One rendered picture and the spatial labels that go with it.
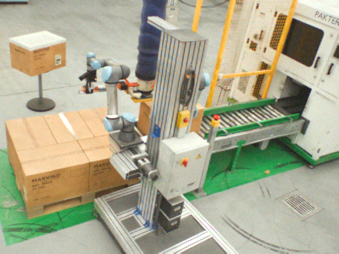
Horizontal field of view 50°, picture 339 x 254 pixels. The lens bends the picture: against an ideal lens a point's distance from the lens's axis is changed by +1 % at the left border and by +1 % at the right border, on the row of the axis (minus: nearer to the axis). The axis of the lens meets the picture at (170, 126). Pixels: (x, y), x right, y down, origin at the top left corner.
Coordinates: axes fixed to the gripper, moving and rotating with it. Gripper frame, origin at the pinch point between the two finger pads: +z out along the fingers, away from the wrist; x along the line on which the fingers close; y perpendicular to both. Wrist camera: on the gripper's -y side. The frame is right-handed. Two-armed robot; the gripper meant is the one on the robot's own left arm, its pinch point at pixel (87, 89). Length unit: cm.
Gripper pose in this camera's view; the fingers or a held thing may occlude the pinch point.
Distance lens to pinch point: 349.4
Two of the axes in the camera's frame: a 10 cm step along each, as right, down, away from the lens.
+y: 8.6, -1.5, 4.8
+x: -4.8, -5.2, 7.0
